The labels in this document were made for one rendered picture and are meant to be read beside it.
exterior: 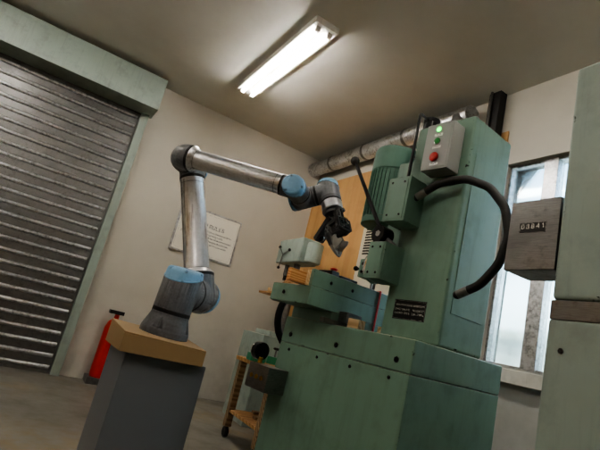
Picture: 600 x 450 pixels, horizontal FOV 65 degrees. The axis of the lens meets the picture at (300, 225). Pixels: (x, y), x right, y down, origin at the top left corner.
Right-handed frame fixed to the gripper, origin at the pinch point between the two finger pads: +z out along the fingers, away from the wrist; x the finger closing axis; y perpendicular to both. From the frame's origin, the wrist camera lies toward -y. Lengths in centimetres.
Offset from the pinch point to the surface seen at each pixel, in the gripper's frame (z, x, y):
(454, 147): 0, -10, 63
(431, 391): 64, -8, 31
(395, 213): 12.1, -14.9, 39.3
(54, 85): -252, -91, -197
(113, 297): -111, 9, -267
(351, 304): 28.2, -8.0, 9.2
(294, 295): 26.0, -26.8, 1.8
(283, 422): 60, -18, -19
